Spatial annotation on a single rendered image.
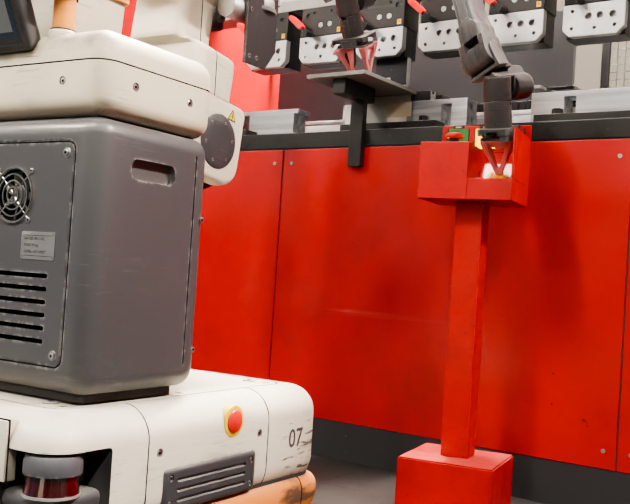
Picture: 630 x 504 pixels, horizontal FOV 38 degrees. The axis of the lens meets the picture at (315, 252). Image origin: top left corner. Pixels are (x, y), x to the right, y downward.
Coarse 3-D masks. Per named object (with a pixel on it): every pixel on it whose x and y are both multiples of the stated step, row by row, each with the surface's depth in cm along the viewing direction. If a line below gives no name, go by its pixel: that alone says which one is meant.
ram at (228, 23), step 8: (296, 0) 270; (304, 0) 268; (312, 0) 266; (320, 0) 265; (416, 0) 252; (280, 8) 273; (288, 8) 271; (296, 8) 270; (304, 8) 268; (224, 24) 290; (232, 24) 290
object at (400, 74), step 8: (376, 64) 256; (384, 64) 254; (392, 64) 252; (400, 64) 251; (408, 64) 250; (376, 72) 255; (384, 72) 254; (392, 72) 252; (400, 72) 251; (408, 72) 250; (392, 80) 252; (400, 80) 251; (408, 80) 251
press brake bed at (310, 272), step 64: (256, 192) 260; (320, 192) 247; (384, 192) 235; (576, 192) 206; (256, 256) 259; (320, 256) 246; (384, 256) 234; (448, 256) 223; (512, 256) 214; (576, 256) 205; (256, 320) 258; (320, 320) 245; (384, 320) 233; (448, 320) 222; (512, 320) 213; (576, 320) 204; (320, 384) 243; (384, 384) 232; (512, 384) 212; (576, 384) 203; (320, 448) 243; (384, 448) 231; (512, 448) 211; (576, 448) 202
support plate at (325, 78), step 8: (336, 72) 230; (344, 72) 229; (352, 72) 227; (360, 72) 226; (368, 72) 227; (312, 80) 238; (320, 80) 237; (328, 80) 236; (360, 80) 234; (368, 80) 233; (376, 80) 233; (384, 80) 233; (376, 88) 242; (384, 88) 242; (392, 88) 241; (400, 88) 240; (408, 88) 243; (376, 96) 253; (384, 96) 252
